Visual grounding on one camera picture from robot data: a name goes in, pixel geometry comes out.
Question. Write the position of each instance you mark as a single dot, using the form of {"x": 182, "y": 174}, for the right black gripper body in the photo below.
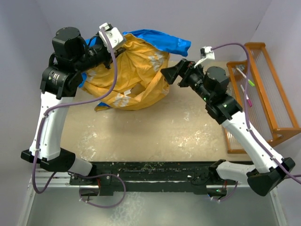
{"x": 193, "y": 77}

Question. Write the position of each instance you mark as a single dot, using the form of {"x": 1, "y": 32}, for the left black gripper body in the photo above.
{"x": 102, "y": 57}

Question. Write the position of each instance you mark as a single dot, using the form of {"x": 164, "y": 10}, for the blue cartoon pillowcase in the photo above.
{"x": 140, "y": 83}

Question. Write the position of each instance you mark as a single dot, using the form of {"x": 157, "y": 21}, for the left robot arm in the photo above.
{"x": 72, "y": 56}

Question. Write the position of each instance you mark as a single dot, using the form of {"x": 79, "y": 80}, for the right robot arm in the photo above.
{"x": 269, "y": 168}

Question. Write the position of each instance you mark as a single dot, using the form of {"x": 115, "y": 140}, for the green cap marker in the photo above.
{"x": 249, "y": 81}

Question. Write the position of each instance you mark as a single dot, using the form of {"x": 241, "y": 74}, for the wooden tiered rack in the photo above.
{"x": 268, "y": 106}

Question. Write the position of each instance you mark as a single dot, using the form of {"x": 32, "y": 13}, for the pink cap marker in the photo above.
{"x": 246, "y": 99}

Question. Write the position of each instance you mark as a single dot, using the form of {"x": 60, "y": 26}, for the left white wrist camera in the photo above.
{"x": 113, "y": 34}

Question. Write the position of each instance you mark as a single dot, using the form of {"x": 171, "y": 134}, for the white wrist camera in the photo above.
{"x": 205, "y": 54}
{"x": 113, "y": 34}

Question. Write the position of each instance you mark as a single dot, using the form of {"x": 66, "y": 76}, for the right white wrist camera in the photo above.
{"x": 205, "y": 54}

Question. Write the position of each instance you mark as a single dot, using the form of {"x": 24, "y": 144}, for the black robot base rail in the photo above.
{"x": 159, "y": 176}

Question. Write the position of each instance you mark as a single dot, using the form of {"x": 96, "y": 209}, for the aluminium frame rail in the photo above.
{"x": 42, "y": 179}

